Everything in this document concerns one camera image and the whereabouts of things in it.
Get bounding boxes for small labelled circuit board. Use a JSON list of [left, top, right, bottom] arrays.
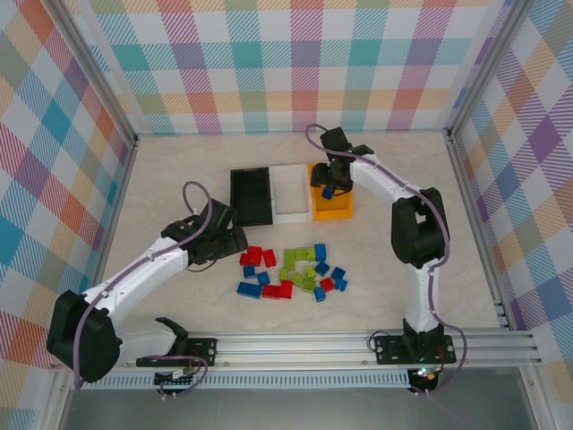
[[154, 367, 198, 388]]

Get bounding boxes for black plastic container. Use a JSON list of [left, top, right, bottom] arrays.
[[229, 167, 275, 228]]

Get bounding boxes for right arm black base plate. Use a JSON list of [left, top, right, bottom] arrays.
[[374, 333, 458, 365]]

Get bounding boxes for long green lego brick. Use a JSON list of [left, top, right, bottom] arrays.
[[290, 271, 318, 294]]

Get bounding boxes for aluminium frame side rail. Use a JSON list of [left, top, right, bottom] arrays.
[[87, 136, 140, 297], [446, 129, 514, 332]]

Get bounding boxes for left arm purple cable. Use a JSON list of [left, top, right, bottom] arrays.
[[73, 180, 216, 400]]

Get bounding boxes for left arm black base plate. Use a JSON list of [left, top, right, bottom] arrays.
[[136, 338, 218, 369]]

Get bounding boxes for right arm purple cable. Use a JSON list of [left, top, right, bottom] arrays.
[[304, 124, 469, 398]]

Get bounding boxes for orange plastic container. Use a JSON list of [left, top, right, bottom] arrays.
[[306, 163, 355, 222]]

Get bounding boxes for long aluminium base rail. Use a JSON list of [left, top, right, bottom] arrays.
[[107, 329, 545, 374]]

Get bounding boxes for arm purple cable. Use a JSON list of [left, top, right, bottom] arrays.
[[304, 124, 469, 398], [73, 180, 216, 400]]

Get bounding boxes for white plastic container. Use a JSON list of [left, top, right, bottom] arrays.
[[268, 164, 313, 225]]

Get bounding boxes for white slotted cable duct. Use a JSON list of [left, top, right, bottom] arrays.
[[89, 374, 411, 390]]

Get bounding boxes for aluminium frame corner post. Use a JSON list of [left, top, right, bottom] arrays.
[[52, 0, 139, 147], [446, 0, 536, 140]]

